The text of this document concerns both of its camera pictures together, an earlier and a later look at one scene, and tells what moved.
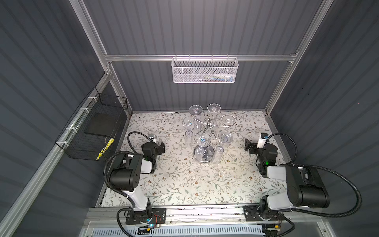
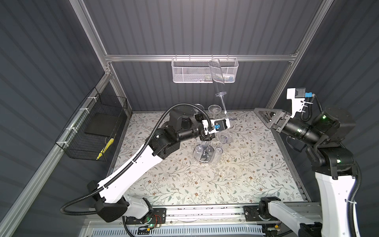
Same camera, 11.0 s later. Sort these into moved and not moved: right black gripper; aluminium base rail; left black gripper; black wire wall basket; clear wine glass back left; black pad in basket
Moved: right black gripper; left black gripper
Not moved: aluminium base rail; clear wine glass back left; black pad in basket; black wire wall basket
